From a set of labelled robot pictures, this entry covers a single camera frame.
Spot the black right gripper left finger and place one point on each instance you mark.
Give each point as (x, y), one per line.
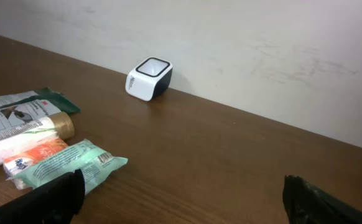
(56, 201)

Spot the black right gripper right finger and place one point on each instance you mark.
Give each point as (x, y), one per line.
(305, 203)

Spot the teal snack packet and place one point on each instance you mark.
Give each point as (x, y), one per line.
(95, 163)

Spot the orange tissue pack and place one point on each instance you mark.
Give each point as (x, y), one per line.
(24, 160)

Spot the white tube gold cap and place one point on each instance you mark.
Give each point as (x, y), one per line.
(26, 136)

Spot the green glove package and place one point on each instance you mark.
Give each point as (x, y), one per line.
(21, 108)

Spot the white barcode scanner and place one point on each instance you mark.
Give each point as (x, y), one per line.
(149, 79)

